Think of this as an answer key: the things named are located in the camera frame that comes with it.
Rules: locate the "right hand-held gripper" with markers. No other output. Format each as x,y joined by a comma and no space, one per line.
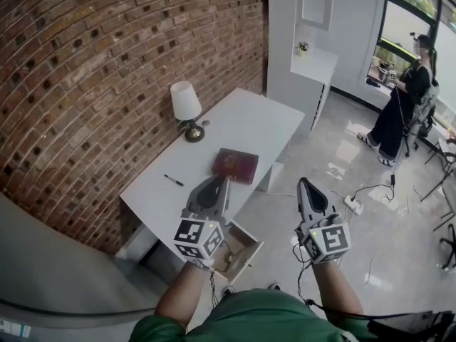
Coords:
329,242

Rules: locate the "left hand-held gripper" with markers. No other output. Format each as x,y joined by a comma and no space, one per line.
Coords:
199,237

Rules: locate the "black marker pen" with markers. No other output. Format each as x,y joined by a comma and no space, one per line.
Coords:
174,180

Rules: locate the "dark red book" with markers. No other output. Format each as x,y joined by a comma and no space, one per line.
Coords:
235,165

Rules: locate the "wooden desk drawer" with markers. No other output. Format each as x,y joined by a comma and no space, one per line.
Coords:
246,251

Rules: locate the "person's left forearm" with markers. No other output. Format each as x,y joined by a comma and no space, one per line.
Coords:
181,294

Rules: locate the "person's right forearm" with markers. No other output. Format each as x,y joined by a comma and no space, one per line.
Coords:
336,290

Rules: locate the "white desk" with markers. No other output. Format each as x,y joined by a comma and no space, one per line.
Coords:
246,123

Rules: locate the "white power strip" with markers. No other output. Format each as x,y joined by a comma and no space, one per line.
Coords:
352,205

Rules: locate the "person's right shoe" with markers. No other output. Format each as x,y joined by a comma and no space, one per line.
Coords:
274,286

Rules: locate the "person's shoe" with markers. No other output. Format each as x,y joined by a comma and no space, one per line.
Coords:
229,290
274,286

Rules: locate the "person's left shoe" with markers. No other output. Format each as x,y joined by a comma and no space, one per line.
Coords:
229,290

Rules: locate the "white shade brass table lamp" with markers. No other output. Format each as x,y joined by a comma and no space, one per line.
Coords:
184,102

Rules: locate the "person's green shirt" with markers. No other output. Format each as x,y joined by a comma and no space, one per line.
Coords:
256,319

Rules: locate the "grey office chair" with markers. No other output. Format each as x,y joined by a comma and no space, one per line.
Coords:
424,112

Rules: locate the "black chair wheel base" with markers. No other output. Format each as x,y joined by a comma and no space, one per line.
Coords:
449,248

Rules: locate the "small potted plant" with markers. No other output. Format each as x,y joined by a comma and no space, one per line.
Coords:
303,48

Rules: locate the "black device case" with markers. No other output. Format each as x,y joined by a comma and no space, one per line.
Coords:
413,326

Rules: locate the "white shelf cabinet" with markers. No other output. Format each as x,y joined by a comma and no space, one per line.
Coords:
285,48

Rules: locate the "grey furniture surface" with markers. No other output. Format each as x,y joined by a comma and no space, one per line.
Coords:
53,262

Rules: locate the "black framed window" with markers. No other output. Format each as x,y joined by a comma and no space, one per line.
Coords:
409,9

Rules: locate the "black metal frame chair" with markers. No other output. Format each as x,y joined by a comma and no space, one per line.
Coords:
443,176

